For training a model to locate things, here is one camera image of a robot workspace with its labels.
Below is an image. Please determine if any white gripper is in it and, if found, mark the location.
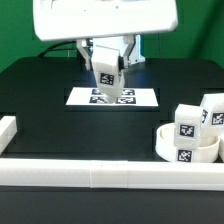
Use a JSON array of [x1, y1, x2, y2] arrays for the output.
[[33, 0, 178, 70]]

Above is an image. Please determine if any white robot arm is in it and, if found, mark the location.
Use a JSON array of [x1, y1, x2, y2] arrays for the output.
[[32, 0, 178, 67]]

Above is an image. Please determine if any white marker sheet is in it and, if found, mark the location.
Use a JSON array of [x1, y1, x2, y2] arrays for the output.
[[66, 87, 158, 107]]

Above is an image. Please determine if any black thick cable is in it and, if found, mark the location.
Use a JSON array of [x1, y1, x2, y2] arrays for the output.
[[37, 40, 79, 59]]

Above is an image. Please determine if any white left fence wall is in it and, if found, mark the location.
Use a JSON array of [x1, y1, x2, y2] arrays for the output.
[[0, 116, 17, 155]]

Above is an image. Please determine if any white front fence wall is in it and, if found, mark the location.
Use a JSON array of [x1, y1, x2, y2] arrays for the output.
[[0, 158, 224, 191]]

